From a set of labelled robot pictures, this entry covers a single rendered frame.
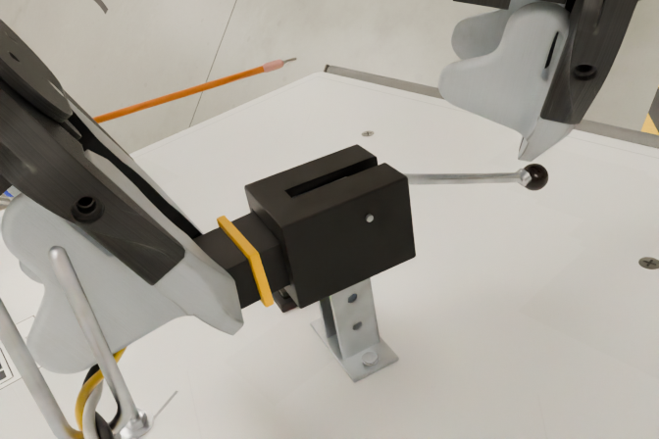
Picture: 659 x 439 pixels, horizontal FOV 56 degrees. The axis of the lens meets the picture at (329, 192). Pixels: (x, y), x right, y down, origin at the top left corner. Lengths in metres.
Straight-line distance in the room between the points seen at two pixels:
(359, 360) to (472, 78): 0.14
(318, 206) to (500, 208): 0.18
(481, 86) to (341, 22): 1.75
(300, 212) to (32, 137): 0.11
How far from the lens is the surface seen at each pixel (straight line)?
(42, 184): 0.17
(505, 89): 0.27
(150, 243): 0.19
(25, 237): 0.20
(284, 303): 0.33
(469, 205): 0.39
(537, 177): 0.32
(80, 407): 0.19
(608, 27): 0.23
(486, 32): 0.30
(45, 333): 0.21
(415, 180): 0.27
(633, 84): 1.45
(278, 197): 0.25
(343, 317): 0.28
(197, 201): 0.45
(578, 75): 0.24
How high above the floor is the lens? 1.30
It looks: 45 degrees down
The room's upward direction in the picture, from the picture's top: 74 degrees counter-clockwise
